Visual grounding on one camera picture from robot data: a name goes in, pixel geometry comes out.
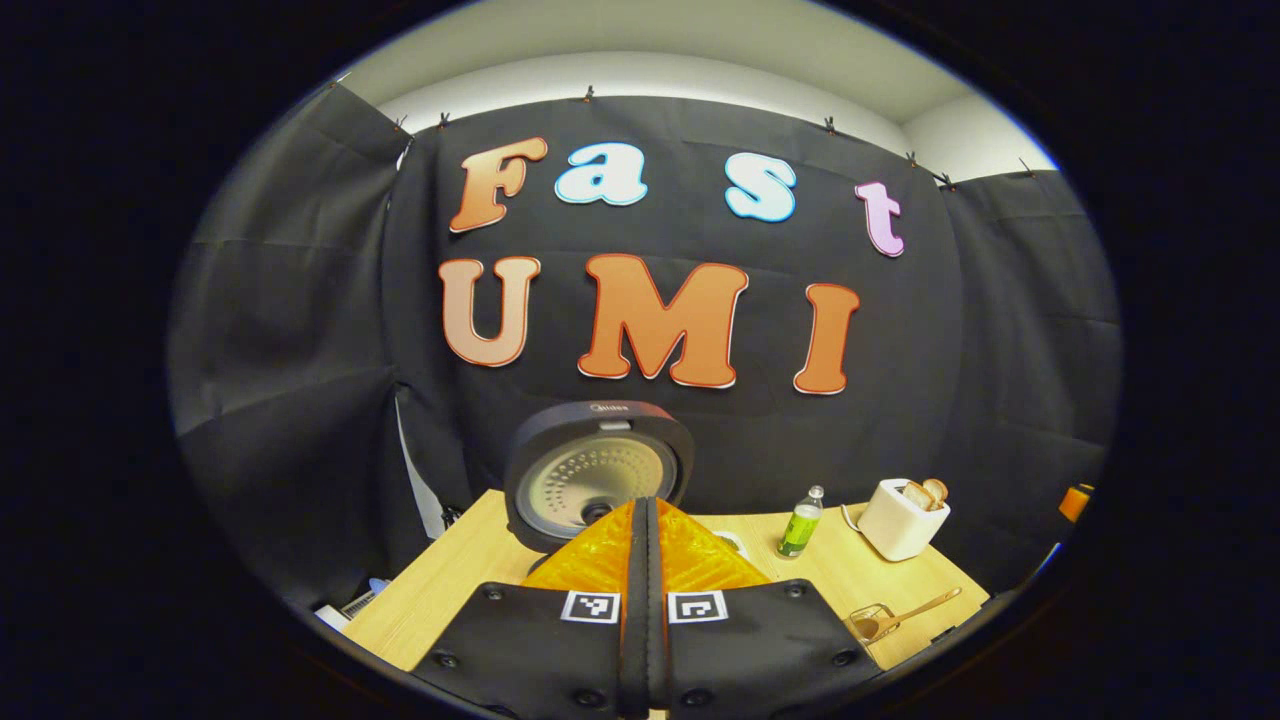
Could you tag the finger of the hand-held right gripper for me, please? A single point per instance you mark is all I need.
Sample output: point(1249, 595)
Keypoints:
point(1075, 502)

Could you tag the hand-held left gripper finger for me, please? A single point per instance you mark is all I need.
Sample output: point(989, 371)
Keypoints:
point(634, 650)
point(657, 650)

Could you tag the black rice cooker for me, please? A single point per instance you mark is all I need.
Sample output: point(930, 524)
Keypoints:
point(600, 480)

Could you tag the wooden spoon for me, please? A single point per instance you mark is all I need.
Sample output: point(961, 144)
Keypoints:
point(925, 603)

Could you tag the white plate with red food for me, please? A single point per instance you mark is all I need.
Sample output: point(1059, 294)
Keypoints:
point(737, 543)

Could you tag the toasted bread slice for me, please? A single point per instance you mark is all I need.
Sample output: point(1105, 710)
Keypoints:
point(915, 495)
point(937, 489)

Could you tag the white toaster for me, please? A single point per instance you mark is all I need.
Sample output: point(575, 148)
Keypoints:
point(895, 525)

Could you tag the green label drink bottle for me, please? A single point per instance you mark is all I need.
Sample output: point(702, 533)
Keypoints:
point(798, 525)

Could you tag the white grey box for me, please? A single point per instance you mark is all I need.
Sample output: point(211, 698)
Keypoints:
point(355, 605)

